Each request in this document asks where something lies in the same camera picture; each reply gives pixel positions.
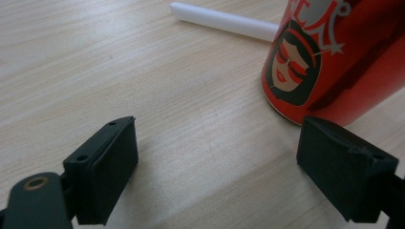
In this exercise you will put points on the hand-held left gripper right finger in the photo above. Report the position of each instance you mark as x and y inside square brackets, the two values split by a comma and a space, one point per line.
[337, 165]

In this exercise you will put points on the white straw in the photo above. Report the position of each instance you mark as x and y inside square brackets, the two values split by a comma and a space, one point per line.
[223, 20]

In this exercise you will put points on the red printed paper cup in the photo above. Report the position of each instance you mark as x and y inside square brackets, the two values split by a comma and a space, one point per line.
[344, 57]

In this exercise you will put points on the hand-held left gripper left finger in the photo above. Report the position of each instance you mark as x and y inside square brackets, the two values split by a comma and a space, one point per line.
[102, 171]

